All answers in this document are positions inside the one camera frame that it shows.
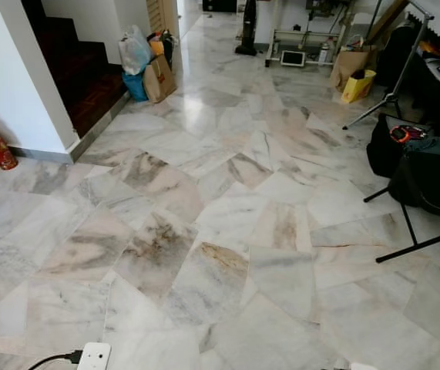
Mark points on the orange black tool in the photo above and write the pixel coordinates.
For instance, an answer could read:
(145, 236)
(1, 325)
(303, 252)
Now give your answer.
(406, 133)

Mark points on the black bag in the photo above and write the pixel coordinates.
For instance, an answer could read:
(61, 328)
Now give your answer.
(384, 150)

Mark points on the black tripod stand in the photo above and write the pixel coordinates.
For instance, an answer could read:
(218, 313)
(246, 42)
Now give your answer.
(395, 94)

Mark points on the yellow bag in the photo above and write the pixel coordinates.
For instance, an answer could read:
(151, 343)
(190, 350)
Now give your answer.
(358, 86)

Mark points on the brown paper bag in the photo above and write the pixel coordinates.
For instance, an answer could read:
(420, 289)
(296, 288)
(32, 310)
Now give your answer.
(159, 79)
(347, 63)

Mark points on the white tablet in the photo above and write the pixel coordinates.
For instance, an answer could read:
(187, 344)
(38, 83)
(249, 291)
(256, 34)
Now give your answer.
(293, 58)

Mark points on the white metal rack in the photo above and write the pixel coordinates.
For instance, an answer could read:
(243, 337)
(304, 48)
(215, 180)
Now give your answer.
(304, 35)

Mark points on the black upright vacuum cleaner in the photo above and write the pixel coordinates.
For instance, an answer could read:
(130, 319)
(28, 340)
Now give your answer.
(246, 35)

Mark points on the blue bag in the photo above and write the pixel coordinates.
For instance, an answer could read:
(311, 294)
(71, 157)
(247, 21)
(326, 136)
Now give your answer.
(135, 87)

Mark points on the white plastic bag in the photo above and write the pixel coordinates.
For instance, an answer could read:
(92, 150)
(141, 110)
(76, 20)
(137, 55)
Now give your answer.
(135, 50)

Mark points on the dark wooden staircase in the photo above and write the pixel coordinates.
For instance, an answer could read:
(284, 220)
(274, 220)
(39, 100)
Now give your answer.
(81, 77)

